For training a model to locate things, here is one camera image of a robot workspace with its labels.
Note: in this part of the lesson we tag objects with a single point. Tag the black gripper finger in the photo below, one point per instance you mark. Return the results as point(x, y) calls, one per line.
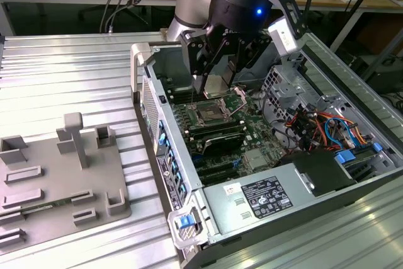
point(248, 51)
point(198, 54)

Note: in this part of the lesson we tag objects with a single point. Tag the silver CPU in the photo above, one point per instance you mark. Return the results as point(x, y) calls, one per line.
point(215, 88)

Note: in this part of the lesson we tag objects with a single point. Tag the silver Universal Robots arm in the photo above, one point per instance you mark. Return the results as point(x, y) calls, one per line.
point(189, 7)

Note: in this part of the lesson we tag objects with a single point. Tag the black RAM slot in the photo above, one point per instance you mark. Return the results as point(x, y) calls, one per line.
point(179, 94)
point(214, 125)

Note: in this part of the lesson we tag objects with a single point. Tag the CPU socket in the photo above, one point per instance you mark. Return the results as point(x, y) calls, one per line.
point(207, 113)

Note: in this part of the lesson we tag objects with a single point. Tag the open PC case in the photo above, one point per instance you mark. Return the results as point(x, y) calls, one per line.
point(176, 70)

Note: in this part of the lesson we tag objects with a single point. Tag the perforated metal drive cage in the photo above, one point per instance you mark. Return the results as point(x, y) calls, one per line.
point(283, 89)

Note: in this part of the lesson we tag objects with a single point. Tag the green motherboard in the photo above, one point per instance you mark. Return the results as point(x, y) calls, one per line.
point(261, 136)

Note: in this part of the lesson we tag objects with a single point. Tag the black expansion card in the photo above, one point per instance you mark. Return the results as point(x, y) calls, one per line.
point(220, 144)

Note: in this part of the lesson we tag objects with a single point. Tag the silver chipset heatsink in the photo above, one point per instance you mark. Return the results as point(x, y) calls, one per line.
point(255, 158)

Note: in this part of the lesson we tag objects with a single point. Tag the black plastic shroud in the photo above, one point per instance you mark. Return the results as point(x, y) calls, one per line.
point(327, 168)

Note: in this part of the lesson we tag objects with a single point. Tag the blue disk carrier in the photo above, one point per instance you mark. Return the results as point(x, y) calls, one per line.
point(344, 157)

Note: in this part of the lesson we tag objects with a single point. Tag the grey power supply unit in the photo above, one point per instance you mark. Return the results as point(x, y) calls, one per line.
point(226, 215)

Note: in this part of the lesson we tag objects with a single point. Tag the blue case latch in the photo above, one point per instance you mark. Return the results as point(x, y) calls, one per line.
point(184, 221)

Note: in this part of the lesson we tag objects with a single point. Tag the grey parts rack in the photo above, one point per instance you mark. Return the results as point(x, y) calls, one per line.
point(63, 174)

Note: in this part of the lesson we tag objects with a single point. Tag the green RAM stick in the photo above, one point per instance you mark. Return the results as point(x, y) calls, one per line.
point(47, 205)

